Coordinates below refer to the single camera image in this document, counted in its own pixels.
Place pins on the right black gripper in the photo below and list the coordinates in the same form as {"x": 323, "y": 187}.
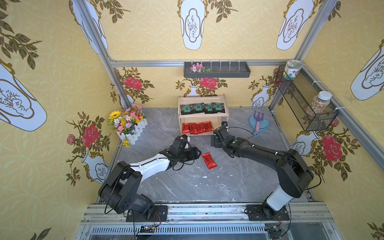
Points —
{"x": 219, "y": 135}

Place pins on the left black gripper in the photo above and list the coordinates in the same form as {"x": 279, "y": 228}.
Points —
{"x": 190, "y": 153}

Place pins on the red tea bag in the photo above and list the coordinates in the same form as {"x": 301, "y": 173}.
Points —
{"x": 193, "y": 129}
{"x": 185, "y": 128}
{"x": 208, "y": 126}
{"x": 209, "y": 161}
{"x": 201, "y": 128}

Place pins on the wooden two-tier shelf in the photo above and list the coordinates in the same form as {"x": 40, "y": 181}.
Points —
{"x": 216, "y": 119}

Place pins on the green tea bag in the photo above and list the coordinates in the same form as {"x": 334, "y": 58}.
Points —
{"x": 210, "y": 108}
{"x": 199, "y": 108}
{"x": 219, "y": 107}
{"x": 187, "y": 109}

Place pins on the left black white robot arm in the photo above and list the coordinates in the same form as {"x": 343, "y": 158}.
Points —
{"x": 119, "y": 189}

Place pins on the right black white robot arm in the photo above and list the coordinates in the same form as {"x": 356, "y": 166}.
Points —
{"x": 293, "y": 173}

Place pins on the blue dustpan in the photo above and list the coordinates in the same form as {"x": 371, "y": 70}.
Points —
{"x": 264, "y": 124}

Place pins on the purple pink toy rake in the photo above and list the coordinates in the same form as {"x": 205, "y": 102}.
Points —
{"x": 258, "y": 116}

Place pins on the flower bouquet white fence pot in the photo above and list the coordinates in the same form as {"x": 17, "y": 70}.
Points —
{"x": 129, "y": 124}

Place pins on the pink flowers in tray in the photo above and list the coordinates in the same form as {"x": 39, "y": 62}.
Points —
{"x": 199, "y": 68}

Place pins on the small circuit board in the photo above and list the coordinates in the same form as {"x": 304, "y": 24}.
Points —
{"x": 147, "y": 229}

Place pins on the glass jar white lid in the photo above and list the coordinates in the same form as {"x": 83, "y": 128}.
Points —
{"x": 319, "y": 103}

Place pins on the patterned tin jar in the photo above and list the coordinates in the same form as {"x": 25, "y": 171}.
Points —
{"x": 292, "y": 68}

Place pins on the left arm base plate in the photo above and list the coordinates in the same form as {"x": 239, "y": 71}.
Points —
{"x": 156, "y": 213}

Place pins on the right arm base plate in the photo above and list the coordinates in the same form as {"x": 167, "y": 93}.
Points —
{"x": 258, "y": 213}

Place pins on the grey wall tray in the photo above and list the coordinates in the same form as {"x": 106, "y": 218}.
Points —
{"x": 221, "y": 69}

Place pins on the black wire wall basket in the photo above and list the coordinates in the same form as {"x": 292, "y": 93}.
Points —
{"x": 299, "y": 94}

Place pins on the aluminium rail frame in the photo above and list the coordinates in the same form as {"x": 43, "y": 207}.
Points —
{"x": 308, "y": 221}

